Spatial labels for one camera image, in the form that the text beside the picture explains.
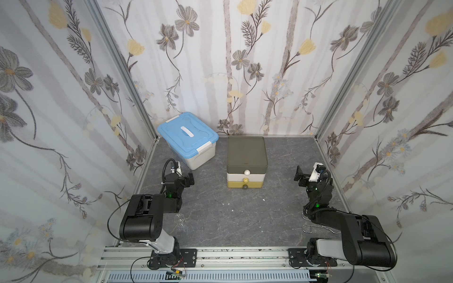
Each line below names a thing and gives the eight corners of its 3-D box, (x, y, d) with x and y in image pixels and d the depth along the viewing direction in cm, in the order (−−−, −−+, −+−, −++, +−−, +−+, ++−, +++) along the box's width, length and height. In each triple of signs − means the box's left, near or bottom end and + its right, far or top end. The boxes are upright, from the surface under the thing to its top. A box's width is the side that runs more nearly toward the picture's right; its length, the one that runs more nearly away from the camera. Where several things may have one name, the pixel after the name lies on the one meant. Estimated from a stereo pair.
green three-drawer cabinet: (226, 190, 95) (226, 170, 80) (227, 157, 110) (226, 135, 95) (264, 190, 95) (271, 170, 81) (260, 157, 110) (265, 135, 95)
